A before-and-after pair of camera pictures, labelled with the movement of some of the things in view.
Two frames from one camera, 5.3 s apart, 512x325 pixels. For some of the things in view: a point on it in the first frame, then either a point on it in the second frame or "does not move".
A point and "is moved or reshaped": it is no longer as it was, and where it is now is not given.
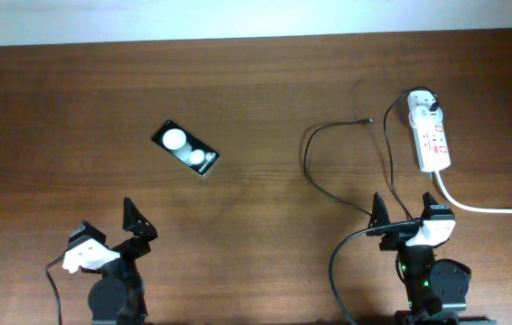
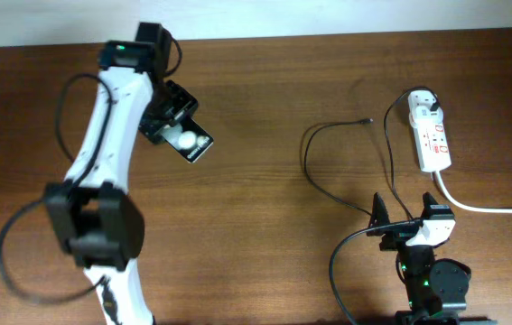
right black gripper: [395, 237] does not move
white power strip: [432, 148] does not move
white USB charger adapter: [420, 114] does not move
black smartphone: [186, 146] is moved or reshaped
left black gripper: [141, 228] → [186, 105]
